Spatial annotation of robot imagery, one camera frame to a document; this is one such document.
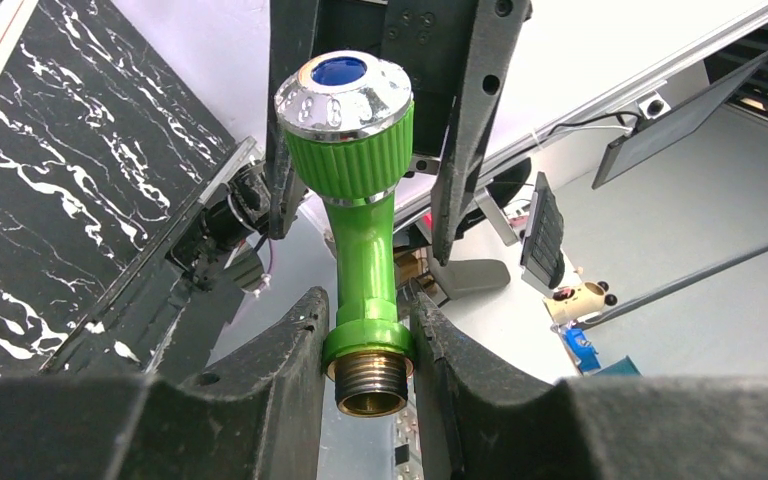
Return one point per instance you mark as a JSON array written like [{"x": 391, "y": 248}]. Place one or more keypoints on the green water faucet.
[{"x": 369, "y": 353}]

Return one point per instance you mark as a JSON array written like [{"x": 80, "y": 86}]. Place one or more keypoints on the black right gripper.
[{"x": 387, "y": 81}]

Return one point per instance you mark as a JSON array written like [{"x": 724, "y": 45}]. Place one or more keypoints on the beige toy figure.
[{"x": 569, "y": 303}]

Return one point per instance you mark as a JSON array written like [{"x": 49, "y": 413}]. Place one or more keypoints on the black keyboard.
[{"x": 541, "y": 256}]

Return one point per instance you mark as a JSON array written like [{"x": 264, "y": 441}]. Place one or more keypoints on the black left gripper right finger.
[{"x": 482, "y": 418}]

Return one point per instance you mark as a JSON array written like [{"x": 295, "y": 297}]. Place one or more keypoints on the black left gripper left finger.
[{"x": 255, "y": 414}]

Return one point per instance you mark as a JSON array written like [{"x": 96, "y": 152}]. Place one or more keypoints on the dark monitor screen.
[{"x": 654, "y": 136}]

